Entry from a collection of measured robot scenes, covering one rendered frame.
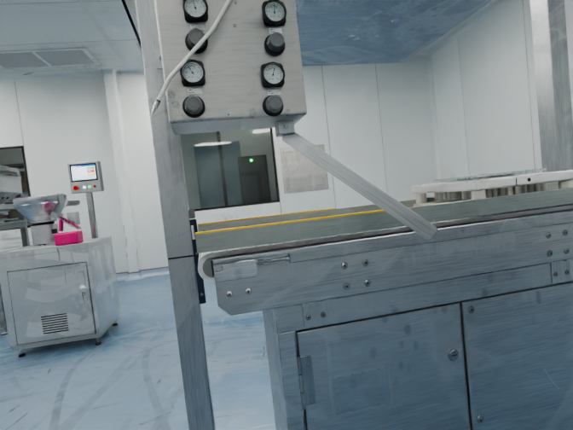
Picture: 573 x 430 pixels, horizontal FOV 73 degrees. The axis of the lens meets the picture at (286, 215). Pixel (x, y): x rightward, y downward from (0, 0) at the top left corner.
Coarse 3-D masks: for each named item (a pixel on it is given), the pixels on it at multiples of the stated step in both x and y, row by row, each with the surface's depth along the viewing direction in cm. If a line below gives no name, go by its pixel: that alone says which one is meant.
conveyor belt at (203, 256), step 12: (492, 216) 77; (504, 216) 77; (516, 216) 78; (396, 228) 73; (408, 228) 73; (300, 240) 70; (312, 240) 69; (324, 240) 70; (336, 240) 70; (216, 252) 66; (228, 252) 66; (240, 252) 67; (204, 276) 66
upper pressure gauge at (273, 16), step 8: (272, 0) 61; (264, 8) 60; (272, 8) 61; (280, 8) 61; (264, 16) 61; (272, 16) 61; (280, 16) 61; (264, 24) 62; (272, 24) 61; (280, 24) 62
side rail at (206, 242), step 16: (544, 192) 77; (560, 192) 78; (416, 208) 72; (432, 208) 72; (448, 208) 73; (464, 208) 74; (480, 208) 74; (496, 208) 75; (512, 208) 76; (528, 208) 77; (288, 224) 67; (304, 224) 67; (320, 224) 68; (336, 224) 68; (352, 224) 69; (368, 224) 70; (384, 224) 70; (400, 224) 71; (208, 240) 64; (224, 240) 65; (240, 240) 65; (256, 240) 66; (272, 240) 66; (288, 240) 67
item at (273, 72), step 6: (264, 66) 61; (270, 66) 61; (276, 66) 61; (282, 66) 62; (264, 72) 61; (270, 72) 61; (276, 72) 61; (282, 72) 61; (264, 78) 61; (270, 78) 61; (276, 78) 61; (282, 78) 61; (264, 84) 61; (270, 84) 61; (276, 84) 61; (282, 84) 62
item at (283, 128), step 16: (288, 128) 67; (288, 144) 68; (304, 144) 67; (320, 160) 66; (336, 160) 65; (336, 176) 65; (352, 176) 64; (368, 192) 63; (384, 192) 62; (384, 208) 62; (400, 208) 61; (416, 224) 60; (432, 224) 60
